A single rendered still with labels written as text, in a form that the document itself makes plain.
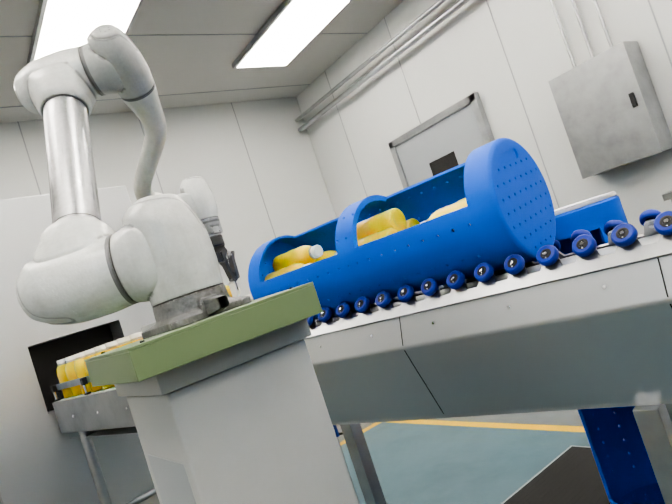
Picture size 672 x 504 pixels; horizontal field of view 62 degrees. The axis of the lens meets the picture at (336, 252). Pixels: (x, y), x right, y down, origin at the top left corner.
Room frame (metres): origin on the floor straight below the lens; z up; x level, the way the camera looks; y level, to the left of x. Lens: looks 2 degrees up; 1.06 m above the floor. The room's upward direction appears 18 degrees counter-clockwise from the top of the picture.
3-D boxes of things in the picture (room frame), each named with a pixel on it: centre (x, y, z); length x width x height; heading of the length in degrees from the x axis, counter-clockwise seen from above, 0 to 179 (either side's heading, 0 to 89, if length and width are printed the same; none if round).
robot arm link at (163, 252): (1.17, 0.33, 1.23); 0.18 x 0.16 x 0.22; 92
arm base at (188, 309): (1.16, 0.31, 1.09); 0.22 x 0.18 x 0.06; 42
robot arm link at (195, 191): (1.89, 0.40, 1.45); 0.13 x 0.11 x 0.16; 92
